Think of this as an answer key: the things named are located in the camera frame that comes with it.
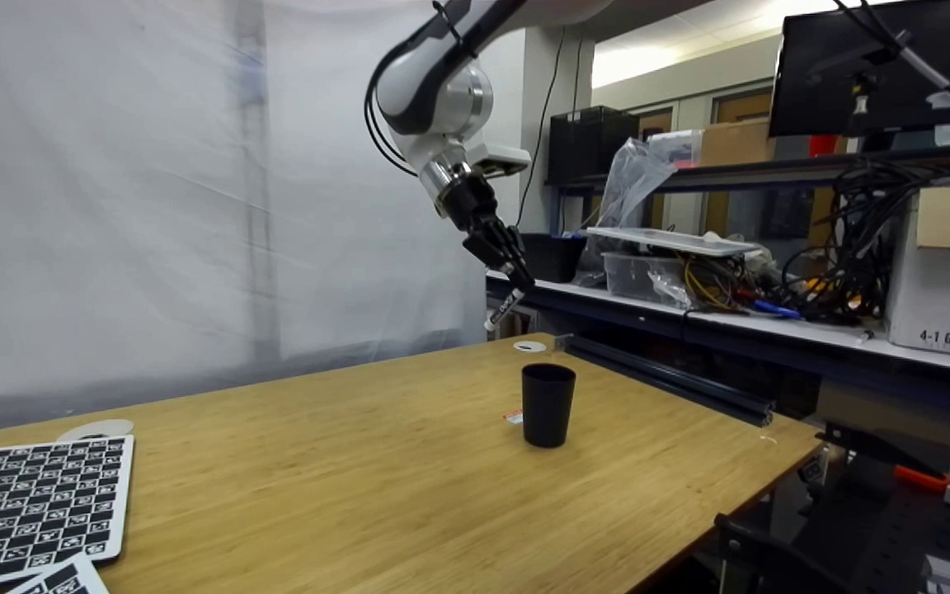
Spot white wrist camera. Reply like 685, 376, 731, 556
471, 144, 531, 178

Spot white gallon box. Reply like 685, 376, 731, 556
883, 185, 950, 367

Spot white black marker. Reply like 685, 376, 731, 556
485, 286, 523, 330

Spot black storage bin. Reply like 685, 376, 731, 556
522, 236, 585, 285

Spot large checkered calibration board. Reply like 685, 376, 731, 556
0, 437, 135, 585

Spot clear plastic bag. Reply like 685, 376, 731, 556
574, 134, 680, 292

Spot white metal shelf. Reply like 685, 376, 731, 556
523, 280, 950, 369

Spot black computer monitor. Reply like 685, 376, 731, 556
768, 0, 950, 134

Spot clear bin with cables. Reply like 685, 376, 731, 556
603, 251, 774, 314

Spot tangled black cables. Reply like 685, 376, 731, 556
779, 163, 932, 330

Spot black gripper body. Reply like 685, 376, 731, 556
435, 175, 514, 249

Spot white tape roll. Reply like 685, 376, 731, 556
57, 418, 131, 444

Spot small checkered calibration card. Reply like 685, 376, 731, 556
8, 557, 109, 594

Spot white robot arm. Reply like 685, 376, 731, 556
364, 0, 609, 294

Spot black aluminium rail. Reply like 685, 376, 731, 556
560, 336, 774, 427

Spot black plastic cup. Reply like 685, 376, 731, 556
522, 363, 578, 450

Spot brown cardboard box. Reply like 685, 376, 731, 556
700, 118, 774, 166

